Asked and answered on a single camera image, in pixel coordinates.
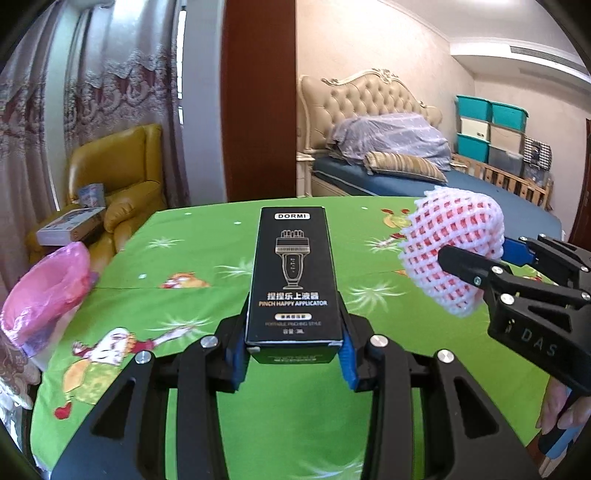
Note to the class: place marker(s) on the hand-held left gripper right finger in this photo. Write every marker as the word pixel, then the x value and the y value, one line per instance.
pixel 348 367

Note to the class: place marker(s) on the pink lace curtain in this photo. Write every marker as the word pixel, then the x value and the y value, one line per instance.
pixel 120 78
pixel 23 115

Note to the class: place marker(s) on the green printed tablecloth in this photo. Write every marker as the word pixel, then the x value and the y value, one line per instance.
pixel 184 240

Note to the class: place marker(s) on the flat white printed box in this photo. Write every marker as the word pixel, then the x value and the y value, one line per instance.
pixel 64 226

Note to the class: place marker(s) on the checkered bag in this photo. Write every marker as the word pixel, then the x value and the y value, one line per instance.
pixel 538 152

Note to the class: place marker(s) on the grey storage box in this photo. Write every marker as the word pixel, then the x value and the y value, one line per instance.
pixel 505 160

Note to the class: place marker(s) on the small white red foam net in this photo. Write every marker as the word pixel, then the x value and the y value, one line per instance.
pixel 443 226

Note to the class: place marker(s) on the small blue white box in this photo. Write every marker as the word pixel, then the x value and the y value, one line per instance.
pixel 90 194

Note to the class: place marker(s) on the striped pillow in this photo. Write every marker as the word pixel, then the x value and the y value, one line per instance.
pixel 406 166

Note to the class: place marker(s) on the person's right hand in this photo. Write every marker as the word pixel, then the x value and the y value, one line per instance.
pixel 554 401

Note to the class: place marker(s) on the beige tufted headboard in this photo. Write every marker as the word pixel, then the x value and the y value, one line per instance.
pixel 360 101

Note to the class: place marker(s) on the black product box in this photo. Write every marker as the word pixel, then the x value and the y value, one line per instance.
pixel 293 267

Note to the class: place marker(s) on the air conditioning vent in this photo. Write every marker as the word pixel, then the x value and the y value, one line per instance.
pixel 549 57

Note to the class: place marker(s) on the brown wooden door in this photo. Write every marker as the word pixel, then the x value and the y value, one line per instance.
pixel 582 184

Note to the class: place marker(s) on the brown wooden door frame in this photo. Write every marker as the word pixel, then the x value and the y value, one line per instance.
pixel 258 92

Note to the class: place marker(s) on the yellow leather armchair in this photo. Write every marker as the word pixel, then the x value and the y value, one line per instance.
pixel 129 152

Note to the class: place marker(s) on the bed with blue sheet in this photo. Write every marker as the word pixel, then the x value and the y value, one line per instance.
pixel 526 210

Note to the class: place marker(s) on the white nightstand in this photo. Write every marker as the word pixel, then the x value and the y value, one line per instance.
pixel 304 175

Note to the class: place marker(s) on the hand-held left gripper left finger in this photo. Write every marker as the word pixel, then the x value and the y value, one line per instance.
pixel 239 367

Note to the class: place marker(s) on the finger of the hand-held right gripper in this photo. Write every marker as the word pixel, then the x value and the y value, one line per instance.
pixel 466 265
pixel 517 249

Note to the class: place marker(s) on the wooden crib rail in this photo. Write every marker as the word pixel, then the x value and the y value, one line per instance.
pixel 503 177

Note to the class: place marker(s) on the beige storage box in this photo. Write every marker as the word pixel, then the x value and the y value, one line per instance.
pixel 505 137
pixel 474 129

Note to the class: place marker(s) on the grey patterned quilt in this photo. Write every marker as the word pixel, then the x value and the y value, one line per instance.
pixel 392 138

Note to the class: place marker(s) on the pink lined trash bin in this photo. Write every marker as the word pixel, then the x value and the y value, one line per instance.
pixel 46 290

